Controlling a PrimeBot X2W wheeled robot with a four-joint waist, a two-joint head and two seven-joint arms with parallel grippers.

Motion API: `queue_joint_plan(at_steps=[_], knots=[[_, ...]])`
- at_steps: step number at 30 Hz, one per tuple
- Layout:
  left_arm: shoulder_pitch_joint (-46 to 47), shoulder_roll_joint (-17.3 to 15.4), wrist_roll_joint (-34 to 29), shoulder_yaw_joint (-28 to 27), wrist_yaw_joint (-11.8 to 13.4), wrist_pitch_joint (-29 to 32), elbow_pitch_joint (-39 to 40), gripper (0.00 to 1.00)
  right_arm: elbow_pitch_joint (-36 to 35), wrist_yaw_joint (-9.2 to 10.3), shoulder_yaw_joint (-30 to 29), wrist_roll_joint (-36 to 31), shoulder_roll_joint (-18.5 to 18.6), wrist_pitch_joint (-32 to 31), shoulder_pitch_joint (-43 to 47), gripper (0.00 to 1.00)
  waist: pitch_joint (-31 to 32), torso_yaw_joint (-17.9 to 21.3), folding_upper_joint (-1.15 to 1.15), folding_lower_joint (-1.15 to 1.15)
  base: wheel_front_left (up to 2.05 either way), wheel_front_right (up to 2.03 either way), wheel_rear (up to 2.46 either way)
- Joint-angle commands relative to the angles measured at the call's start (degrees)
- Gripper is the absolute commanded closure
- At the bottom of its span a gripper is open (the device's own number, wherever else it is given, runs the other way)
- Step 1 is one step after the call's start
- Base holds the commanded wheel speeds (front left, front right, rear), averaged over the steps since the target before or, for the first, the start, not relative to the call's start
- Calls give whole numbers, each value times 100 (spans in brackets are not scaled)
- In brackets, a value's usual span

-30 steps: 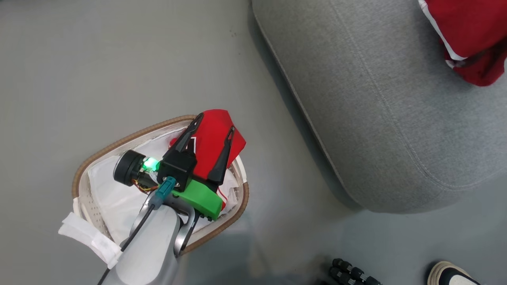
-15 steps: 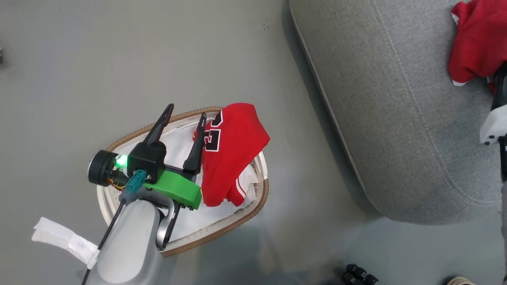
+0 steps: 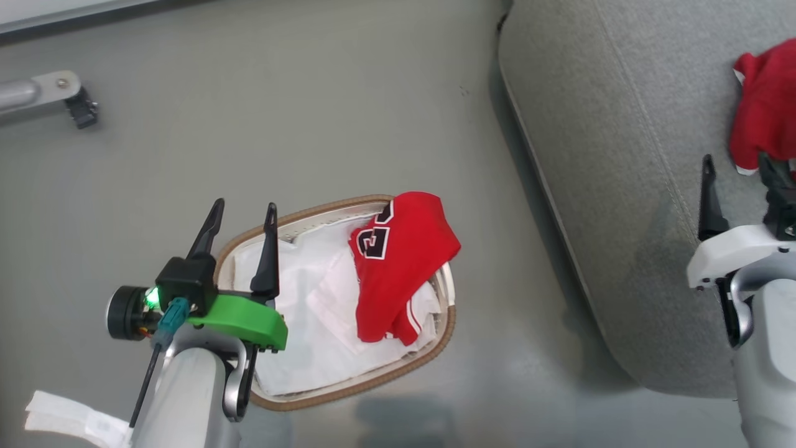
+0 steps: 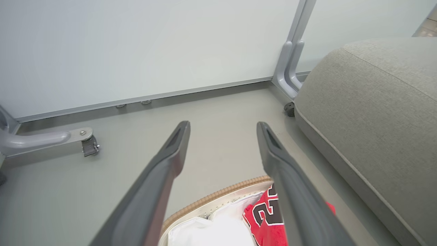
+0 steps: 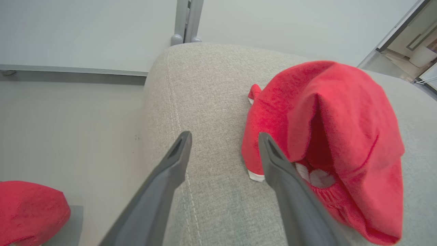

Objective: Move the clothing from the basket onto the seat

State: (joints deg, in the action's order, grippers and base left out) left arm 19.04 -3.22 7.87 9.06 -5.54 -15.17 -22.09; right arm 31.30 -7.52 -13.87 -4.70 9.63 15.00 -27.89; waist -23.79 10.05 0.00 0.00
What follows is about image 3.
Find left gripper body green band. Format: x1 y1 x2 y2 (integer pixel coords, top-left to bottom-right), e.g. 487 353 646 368
155 256 289 353

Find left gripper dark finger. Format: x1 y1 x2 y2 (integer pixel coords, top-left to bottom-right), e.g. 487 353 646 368
186 198 226 261
250 202 281 302

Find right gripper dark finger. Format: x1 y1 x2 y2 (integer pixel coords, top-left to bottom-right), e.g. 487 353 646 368
697 154 730 243
757 152 796 241

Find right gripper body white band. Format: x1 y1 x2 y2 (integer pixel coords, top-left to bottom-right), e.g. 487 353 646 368
687 224 796 290

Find plain red garment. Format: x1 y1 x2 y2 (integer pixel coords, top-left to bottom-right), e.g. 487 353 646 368
729 39 796 177

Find white clothing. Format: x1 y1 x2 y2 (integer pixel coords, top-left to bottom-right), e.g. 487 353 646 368
231 215 443 397

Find oval laundry basket tan rim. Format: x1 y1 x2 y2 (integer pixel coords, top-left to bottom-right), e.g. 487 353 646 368
214 194 458 412

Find grey fabric sofa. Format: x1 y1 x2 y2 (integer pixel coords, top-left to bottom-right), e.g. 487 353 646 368
497 0 796 399

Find red basketball jersey with number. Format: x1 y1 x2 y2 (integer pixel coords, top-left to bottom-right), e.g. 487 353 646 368
348 191 462 347

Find metal leg with black foot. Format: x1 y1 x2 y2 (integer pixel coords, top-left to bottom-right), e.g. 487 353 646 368
0 70 100 131

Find white baseboard strip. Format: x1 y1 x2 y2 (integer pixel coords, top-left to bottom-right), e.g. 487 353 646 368
0 0 164 36

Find black cable teal connector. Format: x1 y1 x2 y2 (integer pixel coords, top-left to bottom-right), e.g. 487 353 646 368
129 297 190 429

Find white fabric strap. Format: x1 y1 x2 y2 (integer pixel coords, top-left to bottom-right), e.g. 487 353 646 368
24 390 132 448

